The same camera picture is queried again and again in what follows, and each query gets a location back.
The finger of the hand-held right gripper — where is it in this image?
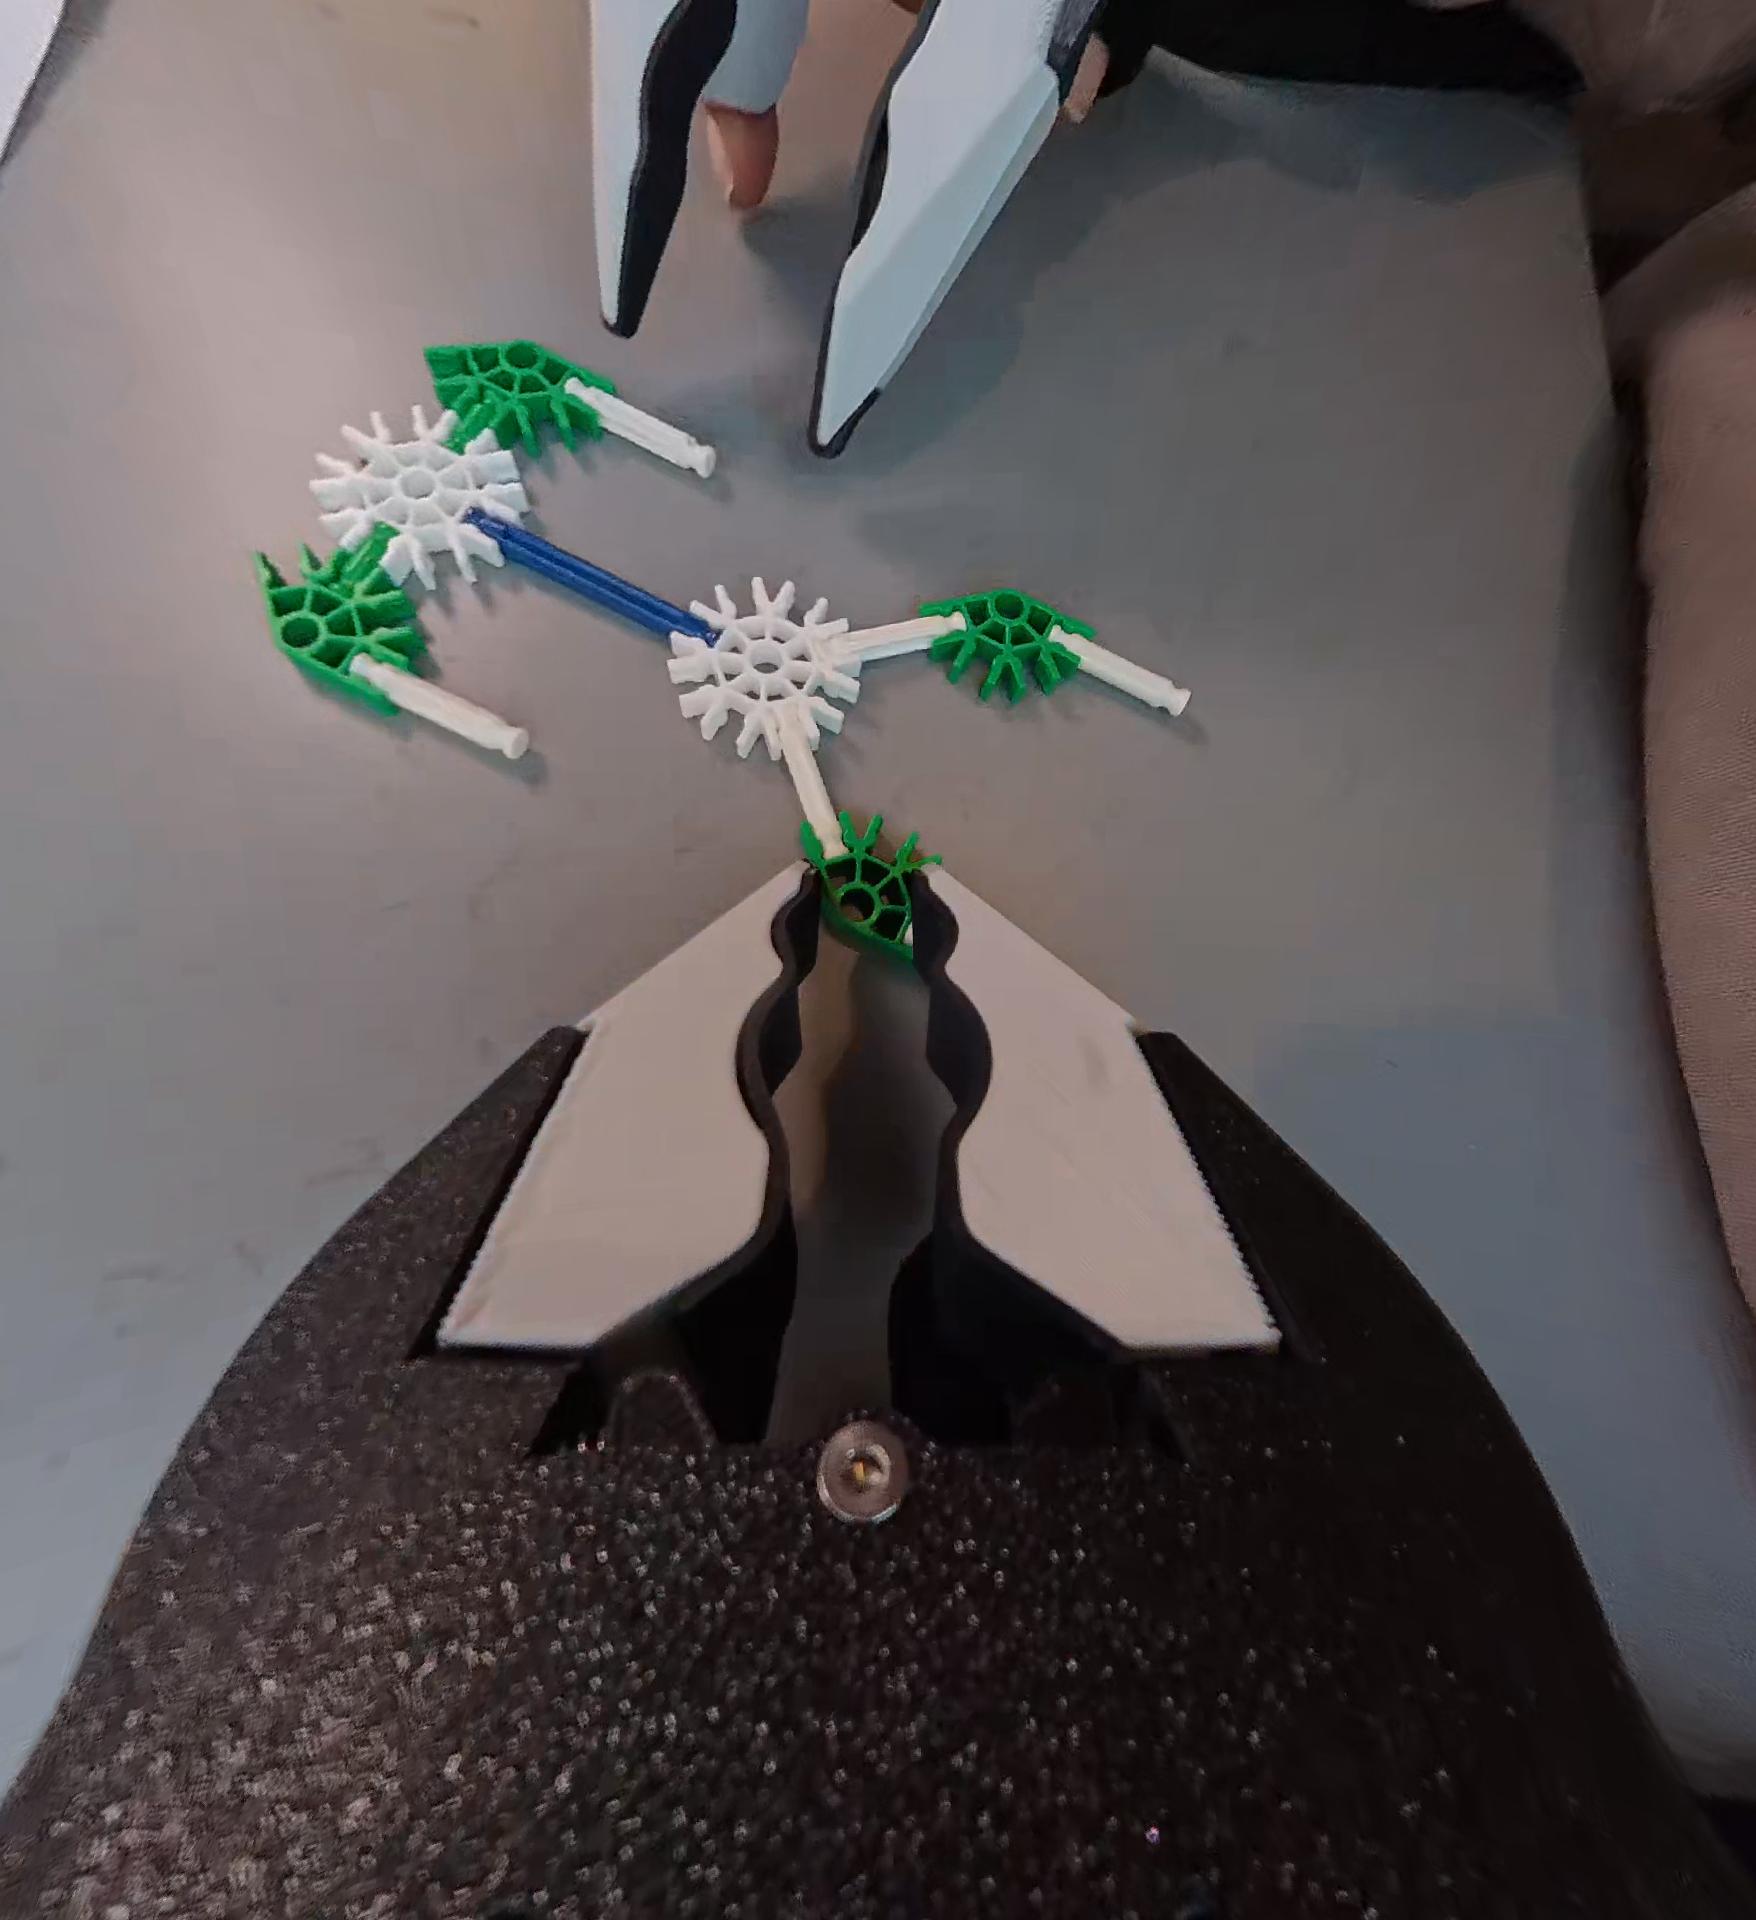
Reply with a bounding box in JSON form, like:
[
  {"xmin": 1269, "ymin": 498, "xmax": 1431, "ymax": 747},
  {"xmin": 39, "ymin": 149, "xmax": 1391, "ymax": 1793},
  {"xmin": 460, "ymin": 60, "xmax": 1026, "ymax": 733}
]
[
  {"xmin": 808, "ymin": 0, "xmax": 1078, "ymax": 462},
  {"xmin": 588, "ymin": 0, "xmax": 739, "ymax": 342}
]

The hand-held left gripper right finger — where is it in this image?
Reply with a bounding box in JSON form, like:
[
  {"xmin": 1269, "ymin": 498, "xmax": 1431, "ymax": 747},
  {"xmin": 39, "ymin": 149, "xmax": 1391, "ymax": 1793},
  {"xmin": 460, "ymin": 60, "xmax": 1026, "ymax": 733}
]
[{"xmin": 892, "ymin": 868, "xmax": 1284, "ymax": 1362}]

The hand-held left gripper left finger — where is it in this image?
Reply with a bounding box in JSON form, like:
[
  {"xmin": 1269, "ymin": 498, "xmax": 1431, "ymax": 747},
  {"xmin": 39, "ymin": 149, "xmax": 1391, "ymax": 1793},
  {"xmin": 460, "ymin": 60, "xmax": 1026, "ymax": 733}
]
[{"xmin": 434, "ymin": 862, "xmax": 823, "ymax": 1359}]

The green fan toy connector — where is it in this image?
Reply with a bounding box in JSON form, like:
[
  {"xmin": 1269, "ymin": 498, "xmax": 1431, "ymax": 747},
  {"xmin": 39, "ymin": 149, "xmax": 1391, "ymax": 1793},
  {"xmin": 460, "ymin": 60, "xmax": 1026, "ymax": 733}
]
[
  {"xmin": 917, "ymin": 589, "xmax": 1098, "ymax": 706},
  {"xmin": 797, "ymin": 810, "xmax": 944, "ymax": 971}
]

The green white toy connector assembly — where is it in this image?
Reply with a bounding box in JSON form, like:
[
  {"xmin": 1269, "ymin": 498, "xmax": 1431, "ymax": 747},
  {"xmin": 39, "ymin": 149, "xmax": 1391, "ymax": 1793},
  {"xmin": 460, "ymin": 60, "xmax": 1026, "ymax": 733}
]
[{"xmin": 253, "ymin": 339, "xmax": 722, "ymax": 763}]

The white snowflake toy connector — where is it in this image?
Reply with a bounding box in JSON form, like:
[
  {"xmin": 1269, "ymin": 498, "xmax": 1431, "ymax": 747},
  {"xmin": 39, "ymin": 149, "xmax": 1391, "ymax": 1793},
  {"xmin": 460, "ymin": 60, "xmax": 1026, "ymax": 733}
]
[{"xmin": 665, "ymin": 578, "xmax": 866, "ymax": 761}]

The grey desk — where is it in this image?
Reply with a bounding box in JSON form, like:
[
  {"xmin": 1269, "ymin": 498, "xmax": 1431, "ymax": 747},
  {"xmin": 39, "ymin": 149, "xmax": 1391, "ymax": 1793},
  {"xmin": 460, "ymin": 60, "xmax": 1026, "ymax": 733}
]
[{"xmin": 0, "ymin": 0, "xmax": 1756, "ymax": 1847}]

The person's right hand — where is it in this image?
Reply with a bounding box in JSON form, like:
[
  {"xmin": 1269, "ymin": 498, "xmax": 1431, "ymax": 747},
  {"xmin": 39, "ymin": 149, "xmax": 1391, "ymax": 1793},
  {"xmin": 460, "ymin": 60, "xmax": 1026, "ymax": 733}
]
[{"xmin": 706, "ymin": 104, "xmax": 785, "ymax": 213}]

